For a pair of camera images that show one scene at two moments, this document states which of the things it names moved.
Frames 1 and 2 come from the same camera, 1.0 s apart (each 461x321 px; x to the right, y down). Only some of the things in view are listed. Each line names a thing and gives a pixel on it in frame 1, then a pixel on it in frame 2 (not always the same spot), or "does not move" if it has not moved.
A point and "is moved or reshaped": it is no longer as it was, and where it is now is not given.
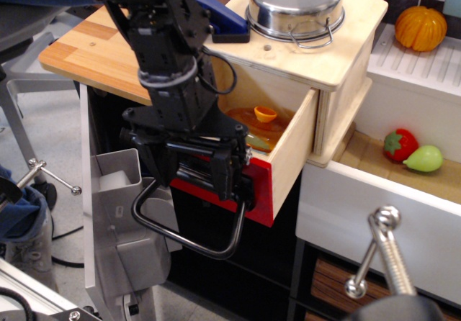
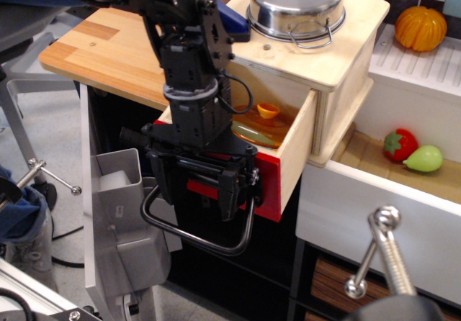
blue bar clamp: x=226 y=26 does not move
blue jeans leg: x=25 y=219 does not move
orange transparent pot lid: x=264 y=124 does not move
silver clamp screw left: x=34 y=168 does not move
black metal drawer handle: x=135 y=211 → x=147 y=217
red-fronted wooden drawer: x=282 y=122 is moved or reshaped
